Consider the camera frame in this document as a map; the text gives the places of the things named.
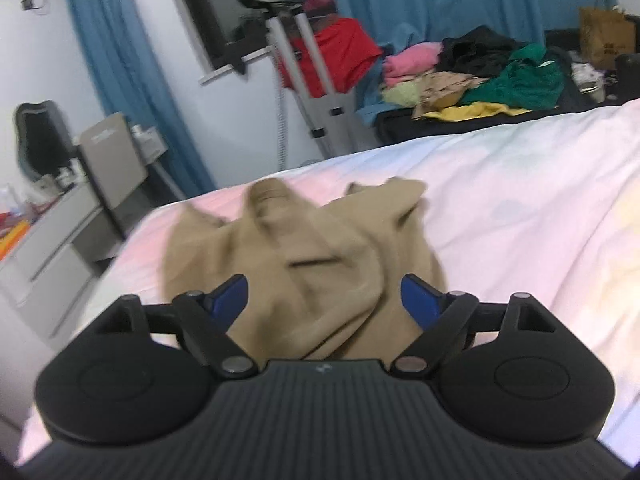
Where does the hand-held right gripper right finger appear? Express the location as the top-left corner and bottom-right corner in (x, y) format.
(391, 274), (557, 379)

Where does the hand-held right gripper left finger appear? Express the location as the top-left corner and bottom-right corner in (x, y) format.
(95, 274), (260, 379)

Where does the tan garment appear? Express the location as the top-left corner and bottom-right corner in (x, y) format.
(161, 176), (449, 361)

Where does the pile of colourful clothes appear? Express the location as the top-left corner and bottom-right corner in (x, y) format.
(375, 27), (640, 148)

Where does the pink white bed sheet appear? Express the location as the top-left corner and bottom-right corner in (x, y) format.
(15, 97), (640, 468)

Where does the grey desk with drawers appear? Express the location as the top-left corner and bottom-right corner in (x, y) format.
(0, 182), (126, 346)

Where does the yellow garment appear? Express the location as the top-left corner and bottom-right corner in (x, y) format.
(425, 101), (533, 123)

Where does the light green garment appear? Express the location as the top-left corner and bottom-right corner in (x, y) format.
(381, 81), (423, 108)

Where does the beige patterned garment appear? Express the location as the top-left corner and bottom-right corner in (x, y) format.
(411, 71), (488, 120)

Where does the grey garment steamer stand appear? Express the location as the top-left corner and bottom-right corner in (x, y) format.
(227, 0), (373, 160)

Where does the blue curtain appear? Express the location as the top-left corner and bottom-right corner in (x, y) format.
(325, 0), (617, 126)
(59, 0), (218, 201)

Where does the pink garment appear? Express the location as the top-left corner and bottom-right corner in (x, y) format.
(382, 42), (445, 87)

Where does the black grey office chair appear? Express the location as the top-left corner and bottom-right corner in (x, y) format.
(14, 100), (76, 182)

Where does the red garment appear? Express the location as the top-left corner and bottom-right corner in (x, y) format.
(277, 16), (385, 98)

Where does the black garment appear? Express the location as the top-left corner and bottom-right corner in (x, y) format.
(436, 25), (531, 79)

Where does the white sneaker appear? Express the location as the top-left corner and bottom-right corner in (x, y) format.
(571, 62), (608, 103)

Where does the dark window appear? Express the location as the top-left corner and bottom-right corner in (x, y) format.
(172, 0), (331, 72)

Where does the brown paper bag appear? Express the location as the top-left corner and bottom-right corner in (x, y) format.
(579, 4), (637, 71)

